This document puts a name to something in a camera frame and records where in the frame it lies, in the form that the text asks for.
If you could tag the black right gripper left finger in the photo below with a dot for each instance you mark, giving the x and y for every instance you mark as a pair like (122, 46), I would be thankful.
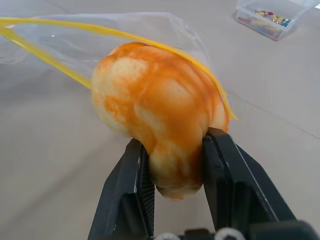
(122, 195)

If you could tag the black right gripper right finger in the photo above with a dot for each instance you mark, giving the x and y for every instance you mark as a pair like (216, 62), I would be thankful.
(240, 185)

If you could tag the orange melon bun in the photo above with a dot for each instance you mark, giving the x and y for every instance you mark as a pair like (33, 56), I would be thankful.
(160, 112)

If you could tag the clear yellow-zip plastic bag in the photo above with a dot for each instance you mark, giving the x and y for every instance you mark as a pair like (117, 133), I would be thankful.
(100, 42)

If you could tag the clear plastic box with parts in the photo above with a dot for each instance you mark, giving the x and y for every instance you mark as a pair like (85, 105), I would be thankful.
(272, 20)

